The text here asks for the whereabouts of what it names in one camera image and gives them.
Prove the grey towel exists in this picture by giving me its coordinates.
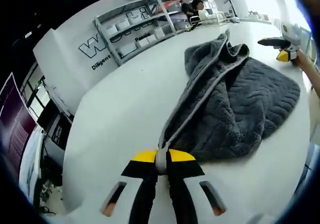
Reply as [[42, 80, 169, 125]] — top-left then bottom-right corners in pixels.
[[154, 28, 301, 176]]

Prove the group of white storage boxes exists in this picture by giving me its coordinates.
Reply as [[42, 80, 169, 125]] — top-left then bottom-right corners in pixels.
[[102, 0, 216, 57]]

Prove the metal shelf unit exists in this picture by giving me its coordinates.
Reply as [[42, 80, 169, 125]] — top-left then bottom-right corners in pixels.
[[92, 0, 218, 67]]

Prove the black cabinet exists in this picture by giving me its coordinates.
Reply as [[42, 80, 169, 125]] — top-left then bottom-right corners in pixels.
[[37, 100, 73, 151]]

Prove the purple screen monitor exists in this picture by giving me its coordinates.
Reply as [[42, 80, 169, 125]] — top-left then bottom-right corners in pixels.
[[0, 71, 45, 184]]

